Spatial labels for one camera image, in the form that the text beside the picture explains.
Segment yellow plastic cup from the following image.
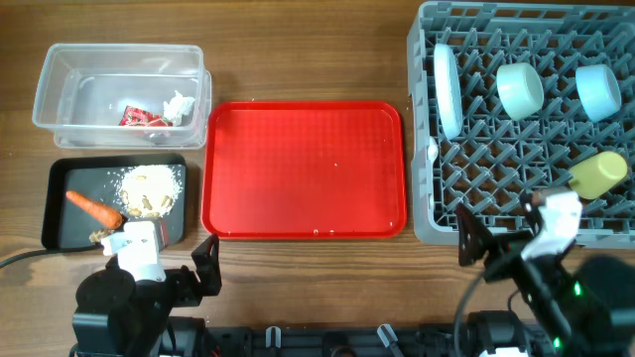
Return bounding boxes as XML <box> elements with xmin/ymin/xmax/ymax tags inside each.
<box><xmin>569</xmin><ymin>151</ymin><xmax>628</xmax><ymax>199</ymax></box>

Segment rice and food leftovers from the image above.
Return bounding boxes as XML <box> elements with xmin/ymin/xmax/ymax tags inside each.
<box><xmin>116</xmin><ymin>165</ymin><xmax>184</xmax><ymax>218</ymax></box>

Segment white plastic spoon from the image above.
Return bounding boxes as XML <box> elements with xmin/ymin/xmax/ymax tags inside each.
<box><xmin>427</xmin><ymin>137</ymin><xmax>440</xmax><ymax>163</ymax></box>

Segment brown food scrap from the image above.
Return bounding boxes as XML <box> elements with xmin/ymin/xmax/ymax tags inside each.
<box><xmin>88</xmin><ymin>228</ymin><xmax>114</xmax><ymax>244</ymax></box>

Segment orange carrot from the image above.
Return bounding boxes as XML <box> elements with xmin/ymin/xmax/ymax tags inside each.
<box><xmin>65</xmin><ymin>190</ymin><xmax>123</xmax><ymax>230</ymax></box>

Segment pale green bowl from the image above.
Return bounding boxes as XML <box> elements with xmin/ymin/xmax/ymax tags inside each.
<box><xmin>496</xmin><ymin>62</ymin><xmax>545</xmax><ymax>120</ymax></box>

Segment light blue bowl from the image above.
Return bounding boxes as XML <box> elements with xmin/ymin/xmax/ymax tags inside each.
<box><xmin>575</xmin><ymin>64</ymin><xmax>622</xmax><ymax>122</ymax></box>

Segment white tissue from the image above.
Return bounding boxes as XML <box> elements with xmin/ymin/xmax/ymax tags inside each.
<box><xmin>163</xmin><ymin>90</ymin><xmax>195</xmax><ymax>126</ymax></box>

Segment light blue plate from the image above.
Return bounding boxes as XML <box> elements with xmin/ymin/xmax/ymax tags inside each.
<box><xmin>434</xmin><ymin>44</ymin><xmax>463</xmax><ymax>140</ymax></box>

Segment red snack wrapper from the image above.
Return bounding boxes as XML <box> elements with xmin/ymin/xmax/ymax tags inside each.
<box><xmin>119</xmin><ymin>106</ymin><xmax>172</xmax><ymax>127</ymax></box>

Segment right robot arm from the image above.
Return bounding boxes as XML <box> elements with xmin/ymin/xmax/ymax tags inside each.
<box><xmin>455</xmin><ymin>187</ymin><xmax>634</xmax><ymax>356</ymax></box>

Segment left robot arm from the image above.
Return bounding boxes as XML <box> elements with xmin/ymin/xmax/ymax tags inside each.
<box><xmin>69</xmin><ymin>234</ymin><xmax>222</xmax><ymax>357</ymax></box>

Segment grey dishwasher rack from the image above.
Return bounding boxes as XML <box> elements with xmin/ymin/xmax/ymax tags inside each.
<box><xmin>407</xmin><ymin>1</ymin><xmax>634</xmax><ymax>245</ymax></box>

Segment black waste tray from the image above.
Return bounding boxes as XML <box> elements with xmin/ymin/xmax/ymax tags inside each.
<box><xmin>42</xmin><ymin>154</ymin><xmax>188</xmax><ymax>250</ymax></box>

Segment red serving tray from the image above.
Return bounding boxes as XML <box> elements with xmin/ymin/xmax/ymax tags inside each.
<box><xmin>200</xmin><ymin>100</ymin><xmax>407</xmax><ymax>241</ymax></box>

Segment clear plastic bin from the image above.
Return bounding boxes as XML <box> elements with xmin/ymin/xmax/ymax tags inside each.
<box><xmin>33</xmin><ymin>44</ymin><xmax>212</xmax><ymax>150</ymax></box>

